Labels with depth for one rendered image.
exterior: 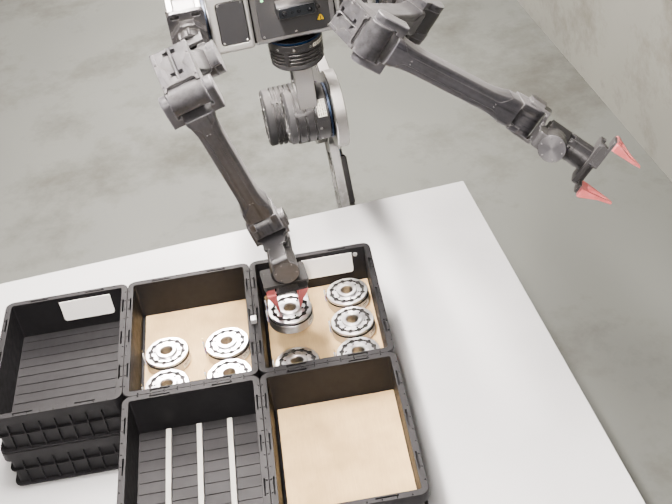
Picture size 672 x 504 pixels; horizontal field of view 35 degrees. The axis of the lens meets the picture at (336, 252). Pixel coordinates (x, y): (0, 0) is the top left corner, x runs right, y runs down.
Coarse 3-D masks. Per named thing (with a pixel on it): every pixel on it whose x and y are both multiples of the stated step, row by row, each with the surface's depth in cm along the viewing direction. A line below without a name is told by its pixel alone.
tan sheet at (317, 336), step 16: (320, 288) 269; (368, 288) 266; (320, 304) 264; (368, 304) 262; (320, 320) 259; (272, 336) 257; (288, 336) 256; (304, 336) 255; (320, 336) 254; (272, 352) 252; (320, 352) 250; (336, 352) 249
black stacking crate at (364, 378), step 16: (336, 368) 232; (352, 368) 233; (368, 368) 233; (384, 368) 234; (272, 384) 233; (288, 384) 233; (304, 384) 234; (320, 384) 235; (336, 384) 235; (352, 384) 236; (368, 384) 236; (384, 384) 237; (272, 400) 235; (288, 400) 236; (304, 400) 237; (320, 400) 237; (272, 416) 229; (400, 416) 231; (272, 432) 220; (416, 480) 214
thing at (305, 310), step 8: (288, 296) 251; (296, 296) 251; (272, 304) 249; (280, 304) 249; (304, 304) 248; (272, 312) 247; (304, 312) 246; (272, 320) 246; (280, 320) 245; (288, 320) 245; (296, 320) 244
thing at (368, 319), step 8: (336, 312) 256; (344, 312) 255; (360, 312) 255; (368, 312) 254; (336, 320) 254; (368, 320) 253; (336, 328) 251; (344, 328) 251; (352, 328) 251; (360, 328) 250; (368, 328) 250
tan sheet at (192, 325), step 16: (224, 304) 268; (240, 304) 267; (160, 320) 266; (176, 320) 266; (192, 320) 265; (208, 320) 264; (224, 320) 263; (240, 320) 263; (160, 336) 262; (176, 336) 261; (192, 336) 260; (208, 336) 259; (192, 352) 256; (192, 368) 251; (208, 368) 250; (144, 384) 249
